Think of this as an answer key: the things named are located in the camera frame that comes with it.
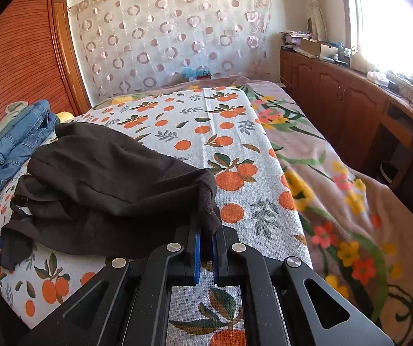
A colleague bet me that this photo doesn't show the black pants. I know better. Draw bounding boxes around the black pants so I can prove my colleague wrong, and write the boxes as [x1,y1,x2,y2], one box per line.
[1,123,221,270]

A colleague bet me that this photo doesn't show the orange fruit print bedsheet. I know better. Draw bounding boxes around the orange fruit print bedsheet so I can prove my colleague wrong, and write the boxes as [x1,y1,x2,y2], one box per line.
[0,82,311,345]

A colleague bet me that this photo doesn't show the blue folded jeans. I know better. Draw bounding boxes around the blue folded jeans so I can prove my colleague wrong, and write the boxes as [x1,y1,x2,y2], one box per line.
[0,99,59,191]

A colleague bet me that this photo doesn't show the olive green folded pants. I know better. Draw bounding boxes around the olive green folded pants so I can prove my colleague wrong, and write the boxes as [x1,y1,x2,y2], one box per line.
[0,101,28,133]

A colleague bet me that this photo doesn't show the yellow plush toy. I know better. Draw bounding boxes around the yellow plush toy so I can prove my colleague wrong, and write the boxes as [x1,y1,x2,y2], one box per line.
[56,112,74,123]

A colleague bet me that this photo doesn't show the floral pink blanket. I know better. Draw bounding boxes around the floral pink blanket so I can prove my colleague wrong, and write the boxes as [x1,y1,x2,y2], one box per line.
[94,75,413,345]

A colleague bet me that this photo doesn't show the box with blue cloth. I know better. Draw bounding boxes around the box with blue cloth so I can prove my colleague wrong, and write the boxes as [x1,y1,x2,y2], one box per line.
[181,66,212,83]

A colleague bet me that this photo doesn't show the wooden louvered wardrobe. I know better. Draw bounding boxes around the wooden louvered wardrobe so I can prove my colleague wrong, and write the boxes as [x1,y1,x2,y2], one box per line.
[0,0,91,121]

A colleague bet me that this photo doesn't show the circle pattern sheer curtain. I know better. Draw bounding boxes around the circle pattern sheer curtain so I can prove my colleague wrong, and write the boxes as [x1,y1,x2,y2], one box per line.
[69,0,271,102]

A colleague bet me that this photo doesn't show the wooden side cabinet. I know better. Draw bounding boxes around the wooden side cabinet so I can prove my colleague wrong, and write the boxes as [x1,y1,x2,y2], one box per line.
[280,50,413,190]

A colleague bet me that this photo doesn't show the stack of books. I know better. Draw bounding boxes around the stack of books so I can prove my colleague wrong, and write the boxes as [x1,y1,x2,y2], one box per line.
[280,31,313,48]

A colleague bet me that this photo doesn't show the cardboard box on cabinet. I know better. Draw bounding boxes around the cardboard box on cabinet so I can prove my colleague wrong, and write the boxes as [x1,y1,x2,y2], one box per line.
[300,39,339,58]

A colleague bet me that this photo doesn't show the beige window drape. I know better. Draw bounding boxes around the beige window drape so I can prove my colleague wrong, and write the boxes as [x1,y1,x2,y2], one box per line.
[307,0,328,42]

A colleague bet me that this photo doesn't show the window with wooden frame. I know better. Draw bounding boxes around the window with wooden frame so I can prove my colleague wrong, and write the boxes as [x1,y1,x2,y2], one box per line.
[344,0,413,81]

